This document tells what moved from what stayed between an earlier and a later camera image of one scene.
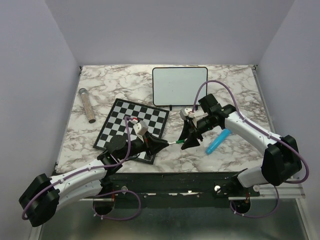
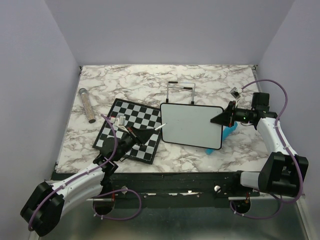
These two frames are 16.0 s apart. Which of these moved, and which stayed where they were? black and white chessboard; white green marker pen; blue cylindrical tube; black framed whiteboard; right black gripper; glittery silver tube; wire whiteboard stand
Moved: white green marker pen; wire whiteboard stand; right black gripper; black framed whiteboard
Stayed: glittery silver tube; blue cylindrical tube; black and white chessboard
